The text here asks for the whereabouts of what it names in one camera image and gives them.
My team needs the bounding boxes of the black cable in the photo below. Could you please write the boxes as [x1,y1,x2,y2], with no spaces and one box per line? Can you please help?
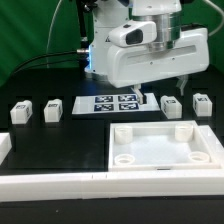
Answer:
[9,49,90,78]

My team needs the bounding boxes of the white U-shaped fence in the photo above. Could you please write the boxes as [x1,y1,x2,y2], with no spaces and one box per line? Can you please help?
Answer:
[0,125,224,203]

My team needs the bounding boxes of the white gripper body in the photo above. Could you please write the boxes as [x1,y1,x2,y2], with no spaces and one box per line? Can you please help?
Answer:
[107,20,209,88]

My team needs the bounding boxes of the grey thin cable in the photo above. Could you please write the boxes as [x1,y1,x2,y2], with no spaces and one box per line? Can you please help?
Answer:
[45,0,64,69]

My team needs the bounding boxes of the white square tabletop part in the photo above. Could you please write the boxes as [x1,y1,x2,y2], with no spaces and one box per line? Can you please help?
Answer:
[108,121,224,172]

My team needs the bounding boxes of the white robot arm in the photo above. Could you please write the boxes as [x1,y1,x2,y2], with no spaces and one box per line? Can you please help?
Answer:
[85,0,209,100]

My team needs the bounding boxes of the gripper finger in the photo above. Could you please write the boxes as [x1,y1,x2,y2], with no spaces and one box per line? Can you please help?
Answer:
[132,84,144,104]
[176,75,188,96]

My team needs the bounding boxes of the black camera stand pole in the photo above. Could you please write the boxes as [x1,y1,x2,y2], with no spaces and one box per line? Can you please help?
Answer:
[75,0,89,48]

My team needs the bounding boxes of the white sheet with markers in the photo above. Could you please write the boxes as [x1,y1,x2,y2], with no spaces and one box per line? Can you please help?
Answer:
[72,93,160,115]

